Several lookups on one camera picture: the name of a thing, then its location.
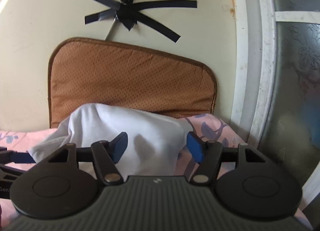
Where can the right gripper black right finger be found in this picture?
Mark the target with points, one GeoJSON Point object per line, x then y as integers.
{"type": "Point", "coordinates": [244, 180]}

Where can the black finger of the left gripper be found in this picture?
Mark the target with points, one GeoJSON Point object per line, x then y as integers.
{"type": "Point", "coordinates": [10, 156]}

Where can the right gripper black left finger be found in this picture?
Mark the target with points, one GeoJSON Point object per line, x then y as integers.
{"type": "Point", "coordinates": [69, 180]}

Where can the pink floral bed sheet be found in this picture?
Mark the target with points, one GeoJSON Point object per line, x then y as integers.
{"type": "Point", "coordinates": [154, 203]}

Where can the brown mesh cushion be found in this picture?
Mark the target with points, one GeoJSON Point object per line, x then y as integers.
{"type": "Point", "coordinates": [84, 70]}

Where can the black tape strips on wall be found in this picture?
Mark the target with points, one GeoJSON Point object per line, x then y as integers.
{"type": "Point", "coordinates": [128, 13]}

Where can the white window frame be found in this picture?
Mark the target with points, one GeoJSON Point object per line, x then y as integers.
{"type": "Point", "coordinates": [276, 96]}

